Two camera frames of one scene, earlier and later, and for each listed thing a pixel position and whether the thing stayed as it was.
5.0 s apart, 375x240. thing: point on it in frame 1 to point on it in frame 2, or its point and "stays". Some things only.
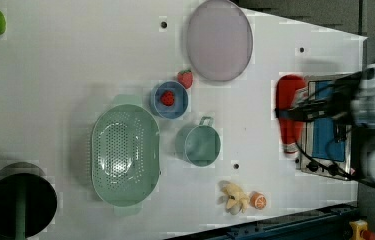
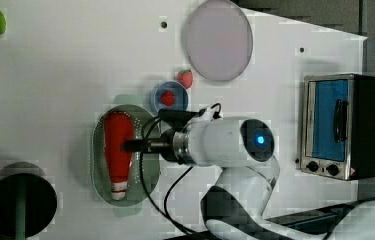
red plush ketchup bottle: x=291 y=130 to x=118 y=126
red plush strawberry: x=186 y=77 stays
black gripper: x=337 y=101 to x=163 y=145
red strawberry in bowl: x=167 y=98 stays
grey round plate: x=220 y=40 stays
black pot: x=21 y=201 stays
